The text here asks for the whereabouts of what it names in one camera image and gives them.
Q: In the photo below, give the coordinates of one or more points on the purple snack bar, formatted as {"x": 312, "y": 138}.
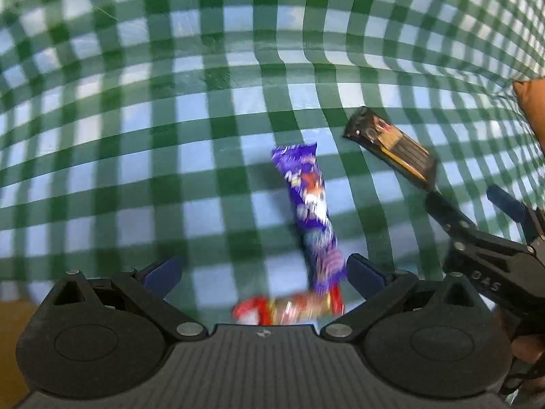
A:
{"x": 313, "y": 213}

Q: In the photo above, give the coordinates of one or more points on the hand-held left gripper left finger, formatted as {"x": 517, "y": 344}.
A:
{"x": 164, "y": 273}

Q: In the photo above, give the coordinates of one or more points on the red coffee packet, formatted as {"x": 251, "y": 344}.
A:
{"x": 293, "y": 309}

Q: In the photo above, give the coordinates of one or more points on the green white checked cloth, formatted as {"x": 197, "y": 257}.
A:
{"x": 127, "y": 136}

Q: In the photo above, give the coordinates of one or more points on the orange cushion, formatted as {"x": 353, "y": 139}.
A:
{"x": 532, "y": 110}

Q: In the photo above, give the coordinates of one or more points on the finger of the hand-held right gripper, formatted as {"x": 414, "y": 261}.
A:
{"x": 506, "y": 204}
{"x": 449, "y": 217}

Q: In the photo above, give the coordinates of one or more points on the dark chocolate bar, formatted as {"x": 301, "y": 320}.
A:
{"x": 391, "y": 140}

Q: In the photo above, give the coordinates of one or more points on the cardboard box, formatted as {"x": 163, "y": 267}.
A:
{"x": 10, "y": 341}

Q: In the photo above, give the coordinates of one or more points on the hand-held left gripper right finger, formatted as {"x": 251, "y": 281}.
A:
{"x": 364, "y": 275}

